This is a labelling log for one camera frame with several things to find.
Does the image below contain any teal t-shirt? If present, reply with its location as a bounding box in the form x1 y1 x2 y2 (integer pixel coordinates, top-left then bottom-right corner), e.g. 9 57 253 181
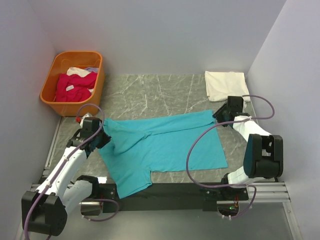
99 110 228 199

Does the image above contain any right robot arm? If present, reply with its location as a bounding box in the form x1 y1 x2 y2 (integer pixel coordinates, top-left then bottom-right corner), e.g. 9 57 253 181
213 96 284 200

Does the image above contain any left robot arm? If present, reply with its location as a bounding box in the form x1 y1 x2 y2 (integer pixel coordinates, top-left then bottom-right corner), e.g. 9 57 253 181
21 115 111 240

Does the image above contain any folded white t-shirt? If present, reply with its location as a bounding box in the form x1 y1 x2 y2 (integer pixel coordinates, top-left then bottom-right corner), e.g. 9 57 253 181
204 71 249 102

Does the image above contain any red t-shirt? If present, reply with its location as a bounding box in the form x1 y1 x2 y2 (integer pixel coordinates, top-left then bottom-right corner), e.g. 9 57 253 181
55 72 98 102

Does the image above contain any orange plastic basket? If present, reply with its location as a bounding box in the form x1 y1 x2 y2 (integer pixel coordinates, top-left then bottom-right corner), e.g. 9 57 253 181
40 51 105 117

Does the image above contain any lavender shirt in basket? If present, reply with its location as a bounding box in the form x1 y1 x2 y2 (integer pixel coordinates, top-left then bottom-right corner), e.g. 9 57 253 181
85 67 99 73

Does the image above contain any white shirt in basket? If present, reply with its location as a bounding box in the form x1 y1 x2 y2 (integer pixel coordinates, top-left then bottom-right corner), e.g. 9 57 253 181
66 67 91 78

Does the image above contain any black base beam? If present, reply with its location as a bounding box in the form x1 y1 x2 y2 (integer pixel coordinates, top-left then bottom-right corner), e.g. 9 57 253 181
99 183 249 212

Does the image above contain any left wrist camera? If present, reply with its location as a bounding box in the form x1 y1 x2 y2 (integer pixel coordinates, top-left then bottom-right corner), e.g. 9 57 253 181
75 113 93 125

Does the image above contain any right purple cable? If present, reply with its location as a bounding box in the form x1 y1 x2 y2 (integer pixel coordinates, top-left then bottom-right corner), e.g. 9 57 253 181
186 94 276 221

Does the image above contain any purple cable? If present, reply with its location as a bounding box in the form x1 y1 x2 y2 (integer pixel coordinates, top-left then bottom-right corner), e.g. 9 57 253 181
21 103 105 240
186 94 276 221

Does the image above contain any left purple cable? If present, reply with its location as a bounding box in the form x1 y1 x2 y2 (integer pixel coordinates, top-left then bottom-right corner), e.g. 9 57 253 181
21 103 105 240

